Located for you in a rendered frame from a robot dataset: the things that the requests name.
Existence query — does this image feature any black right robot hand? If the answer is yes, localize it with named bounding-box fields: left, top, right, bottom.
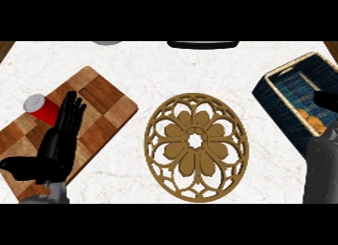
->
left=311, top=90, right=338, bottom=124

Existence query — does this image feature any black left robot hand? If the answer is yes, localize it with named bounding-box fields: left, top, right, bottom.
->
left=0, top=90, right=87, bottom=186

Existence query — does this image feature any orange-brown croissant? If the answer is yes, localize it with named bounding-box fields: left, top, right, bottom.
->
left=294, top=107, right=328, bottom=135

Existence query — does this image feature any dark blue basket, tan rim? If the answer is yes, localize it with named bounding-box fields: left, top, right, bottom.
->
left=251, top=51, right=338, bottom=158

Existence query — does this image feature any golden oval openwork placemat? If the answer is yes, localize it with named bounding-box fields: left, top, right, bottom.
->
left=143, top=92, right=251, bottom=204

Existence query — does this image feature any red can with grey lid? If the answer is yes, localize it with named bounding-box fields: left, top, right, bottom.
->
left=21, top=93, right=62, bottom=127

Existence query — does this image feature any checkered wooden cutting board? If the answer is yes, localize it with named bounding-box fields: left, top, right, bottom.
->
left=0, top=65, right=140, bottom=203

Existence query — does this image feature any black rounded appliance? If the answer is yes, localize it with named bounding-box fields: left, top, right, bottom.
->
left=165, top=40, right=241, bottom=51

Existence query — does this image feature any small grey rounded object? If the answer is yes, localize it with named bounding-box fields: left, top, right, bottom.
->
left=90, top=40, right=123, bottom=47

